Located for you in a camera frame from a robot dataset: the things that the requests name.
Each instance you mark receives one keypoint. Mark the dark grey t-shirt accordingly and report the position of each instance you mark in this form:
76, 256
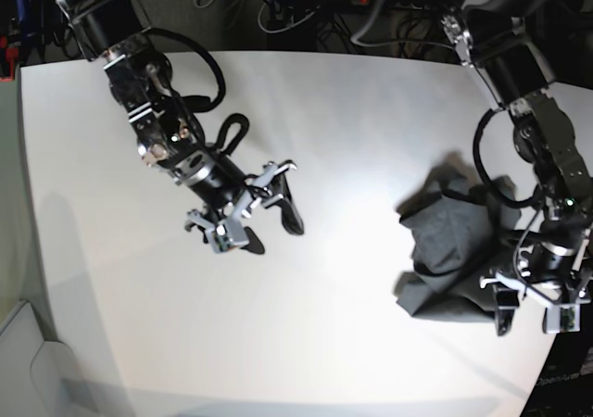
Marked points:
456, 225

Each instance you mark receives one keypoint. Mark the grey tray corner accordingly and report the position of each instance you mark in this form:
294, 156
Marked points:
38, 377

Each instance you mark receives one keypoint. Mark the red clamp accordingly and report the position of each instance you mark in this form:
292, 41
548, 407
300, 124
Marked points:
9, 58

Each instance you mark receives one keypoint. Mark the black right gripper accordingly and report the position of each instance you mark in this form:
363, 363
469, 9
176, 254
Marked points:
229, 195

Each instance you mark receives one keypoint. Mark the black power strip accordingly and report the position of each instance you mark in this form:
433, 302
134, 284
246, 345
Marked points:
404, 4

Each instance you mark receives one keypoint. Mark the blue tool handle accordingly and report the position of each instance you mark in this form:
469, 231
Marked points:
21, 15

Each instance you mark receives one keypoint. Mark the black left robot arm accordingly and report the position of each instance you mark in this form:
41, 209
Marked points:
490, 37

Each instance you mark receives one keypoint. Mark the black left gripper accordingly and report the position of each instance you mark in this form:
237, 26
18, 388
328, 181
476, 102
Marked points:
544, 260

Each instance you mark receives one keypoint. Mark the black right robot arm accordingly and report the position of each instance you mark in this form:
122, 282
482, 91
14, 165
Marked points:
169, 136

